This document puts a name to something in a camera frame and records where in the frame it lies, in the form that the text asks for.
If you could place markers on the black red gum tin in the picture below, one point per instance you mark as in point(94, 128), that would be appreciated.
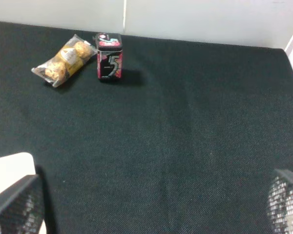
point(109, 56)

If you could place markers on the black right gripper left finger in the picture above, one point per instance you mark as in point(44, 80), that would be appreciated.
point(22, 207)

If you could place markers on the Ferrero chocolate packet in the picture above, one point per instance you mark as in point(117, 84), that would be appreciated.
point(69, 59)

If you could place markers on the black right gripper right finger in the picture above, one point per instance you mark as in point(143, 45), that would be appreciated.
point(280, 202)

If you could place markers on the black tablecloth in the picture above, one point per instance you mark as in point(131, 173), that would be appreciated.
point(186, 142)

